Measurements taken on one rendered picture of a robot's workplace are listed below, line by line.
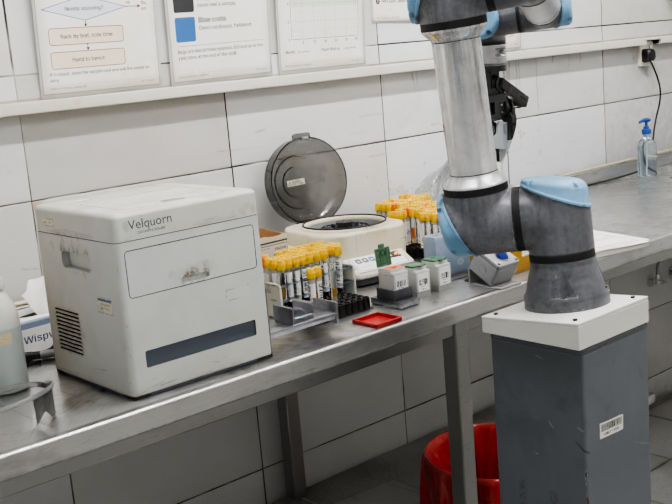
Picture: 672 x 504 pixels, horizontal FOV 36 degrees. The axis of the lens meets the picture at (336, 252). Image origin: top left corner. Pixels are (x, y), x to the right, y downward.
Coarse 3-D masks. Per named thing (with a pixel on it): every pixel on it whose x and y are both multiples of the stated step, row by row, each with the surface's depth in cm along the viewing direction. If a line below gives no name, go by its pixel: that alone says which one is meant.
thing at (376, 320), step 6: (378, 312) 202; (360, 318) 200; (366, 318) 201; (372, 318) 201; (378, 318) 200; (384, 318) 200; (390, 318) 200; (396, 318) 197; (360, 324) 197; (366, 324) 196; (372, 324) 194; (378, 324) 194; (384, 324) 195
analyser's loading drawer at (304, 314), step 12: (300, 300) 191; (324, 300) 194; (276, 312) 189; (288, 312) 186; (300, 312) 191; (312, 312) 189; (324, 312) 193; (336, 312) 192; (276, 324) 187; (288, 324) 187; (300, 324) 187; (312, 324) 189; (276, 336) 184
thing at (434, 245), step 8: (440, 232) 230; (424, 240) 227; (432, 240) 225; (440, 240) 226; (424, 248) 228; (432, 248) 226; (440, 248) 226; (424, 256) 228; (448, 256) 227; (456, 256) 229; (464, 256) 230; (456, 264) 229; (464, 264) 231; (456, 272) 229; (464, 272) 229
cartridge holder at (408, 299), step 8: (376, 288) 211; (408, 288) 209; (376, 296) 213; (384, 296) 209; (392, 296) 207; (400, 296) 208; (408, 296) 209; (376, 304) 212; (384, 304) 210; (392, 304) 208; (400, 304) 206; (408, 304) 207; (416, 304) 209
